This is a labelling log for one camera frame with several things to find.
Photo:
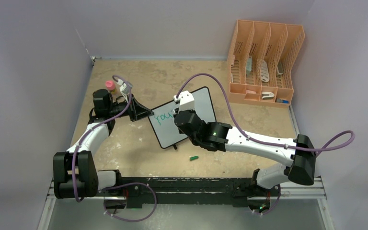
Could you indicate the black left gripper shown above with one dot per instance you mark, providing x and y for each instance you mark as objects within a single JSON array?
[{"x": 136, "y": 111}]

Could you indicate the white whiteboard black frame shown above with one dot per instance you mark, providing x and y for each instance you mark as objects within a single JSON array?
[{"x": 162, "y": 120}]

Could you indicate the green marker cap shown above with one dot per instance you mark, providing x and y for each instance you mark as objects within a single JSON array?
[{"x": 193, "y": 158}]

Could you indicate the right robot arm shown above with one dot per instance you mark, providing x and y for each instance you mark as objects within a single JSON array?
[{"x": 295, "y": 162}]

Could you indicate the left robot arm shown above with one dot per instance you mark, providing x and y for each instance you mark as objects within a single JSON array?
[{"x": 74, "y": 171}]

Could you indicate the pink lid crayon bottle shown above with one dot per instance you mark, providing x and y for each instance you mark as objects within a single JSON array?
[{"x": 111, "y": 87}]

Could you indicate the white stapler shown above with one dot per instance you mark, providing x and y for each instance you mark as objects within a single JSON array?
[{"x": 267, "y": 95}]

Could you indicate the white perforated object in organizer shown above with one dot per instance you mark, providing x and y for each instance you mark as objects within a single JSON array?
[{"x": 264, "y": 73}]

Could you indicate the peach plastic file organizer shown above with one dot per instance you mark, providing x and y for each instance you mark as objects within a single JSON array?
[{"x": 260, "y": 62}]

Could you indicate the blue small box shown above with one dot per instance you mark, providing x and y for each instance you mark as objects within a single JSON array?
[{"x": 282, "y": 101}]

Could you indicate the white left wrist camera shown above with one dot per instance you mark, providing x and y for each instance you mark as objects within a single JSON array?
[{"x": 124, "y": 88}]

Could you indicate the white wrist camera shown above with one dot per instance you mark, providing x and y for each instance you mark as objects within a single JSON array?
[
  {"x": 124, "y": 88},
  {"x": 185, "y": 100}
]

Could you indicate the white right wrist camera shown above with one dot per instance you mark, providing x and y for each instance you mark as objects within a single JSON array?
[{"x": 185, "y": 100}]

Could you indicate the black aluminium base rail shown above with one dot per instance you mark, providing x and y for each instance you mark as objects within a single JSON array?
[{"x": 237, "y": 192}]

